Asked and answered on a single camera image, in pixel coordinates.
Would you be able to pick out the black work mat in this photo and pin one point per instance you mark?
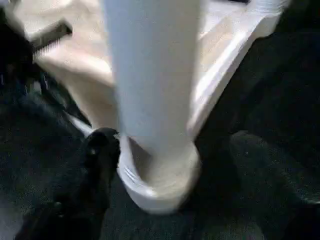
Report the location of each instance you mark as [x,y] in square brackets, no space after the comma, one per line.
[275,100]

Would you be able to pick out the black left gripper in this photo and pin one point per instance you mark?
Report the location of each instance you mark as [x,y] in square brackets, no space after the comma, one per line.
[15,50]

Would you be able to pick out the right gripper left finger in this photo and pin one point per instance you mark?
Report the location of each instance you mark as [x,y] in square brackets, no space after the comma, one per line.
[95,175]

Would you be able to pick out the white plastic table leg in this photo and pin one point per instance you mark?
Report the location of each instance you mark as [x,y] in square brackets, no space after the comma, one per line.
[155,75]

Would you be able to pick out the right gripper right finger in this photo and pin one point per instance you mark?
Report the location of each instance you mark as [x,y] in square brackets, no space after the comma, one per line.
[250,195]

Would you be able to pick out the white plastic table top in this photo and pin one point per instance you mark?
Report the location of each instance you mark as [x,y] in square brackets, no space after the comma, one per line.
[225,62]

